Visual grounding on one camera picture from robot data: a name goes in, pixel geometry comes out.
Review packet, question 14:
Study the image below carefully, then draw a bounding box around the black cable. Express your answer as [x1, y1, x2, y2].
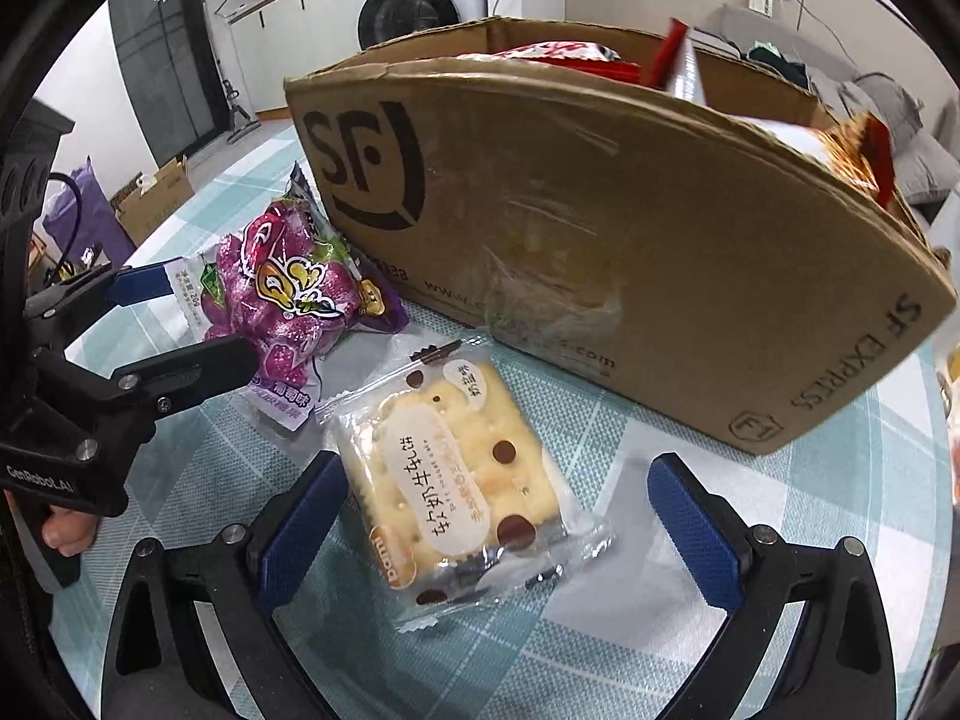
[45, 172, 83, 263]

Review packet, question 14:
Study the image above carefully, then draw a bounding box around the person's left hand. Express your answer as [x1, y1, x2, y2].
[41, 502, 98, 556]

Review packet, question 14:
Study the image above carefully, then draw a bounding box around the grey cushion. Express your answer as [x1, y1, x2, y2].
[892, 131, 960, 203]

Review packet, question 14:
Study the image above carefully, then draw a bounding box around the dark glass door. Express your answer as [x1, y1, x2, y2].
[109, 0, 230, 173]

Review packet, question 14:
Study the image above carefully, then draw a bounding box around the stick vacuum cleaner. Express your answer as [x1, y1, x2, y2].
[221, 75, 260, 143]

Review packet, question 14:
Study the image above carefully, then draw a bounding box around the grey sofa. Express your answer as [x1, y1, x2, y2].
[690, 4, 960, 226]

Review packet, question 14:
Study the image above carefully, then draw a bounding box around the purple bag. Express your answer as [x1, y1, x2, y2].
[41, 157, 136, 263]

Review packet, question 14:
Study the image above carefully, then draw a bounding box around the brown cardboard box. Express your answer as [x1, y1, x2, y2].
[283, 15, 952, 458]

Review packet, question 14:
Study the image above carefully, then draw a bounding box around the orange white noodle snack packet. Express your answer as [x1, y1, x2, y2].
[727, 111, 897, 211]

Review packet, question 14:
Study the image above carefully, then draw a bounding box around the red white snack packet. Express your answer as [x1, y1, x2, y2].
[457, 39, 623, 68]

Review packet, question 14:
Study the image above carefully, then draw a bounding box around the large purple candy packet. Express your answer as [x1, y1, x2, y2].
[169, 165, 410, 436]

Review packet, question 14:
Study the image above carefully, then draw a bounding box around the small open cardboard box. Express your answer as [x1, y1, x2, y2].
[112, 157, 196, 245]

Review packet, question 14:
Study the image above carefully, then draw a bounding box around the clear cracker packet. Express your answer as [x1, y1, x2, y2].
[319, 337, 616, 635]

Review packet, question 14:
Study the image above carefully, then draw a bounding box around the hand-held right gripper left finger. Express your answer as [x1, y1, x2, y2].
[101, 450, 350, 720]

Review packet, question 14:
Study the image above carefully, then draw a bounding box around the white counter cabinet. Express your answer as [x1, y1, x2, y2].
[229, 0, 361, 117]

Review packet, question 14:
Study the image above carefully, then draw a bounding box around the dark clothes pile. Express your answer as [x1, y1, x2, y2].
[750, 45, 811, 91]

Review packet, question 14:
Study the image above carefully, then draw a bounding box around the red cookie packet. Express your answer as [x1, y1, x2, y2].
[637, 19, 706, 102]

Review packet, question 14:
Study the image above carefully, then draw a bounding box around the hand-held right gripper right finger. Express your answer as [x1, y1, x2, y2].
[646, 452, 897, 720]

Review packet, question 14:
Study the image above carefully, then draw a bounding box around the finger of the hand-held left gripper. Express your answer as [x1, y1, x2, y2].
[22, 259, 190, 350]
[34, 335, 260, 421]

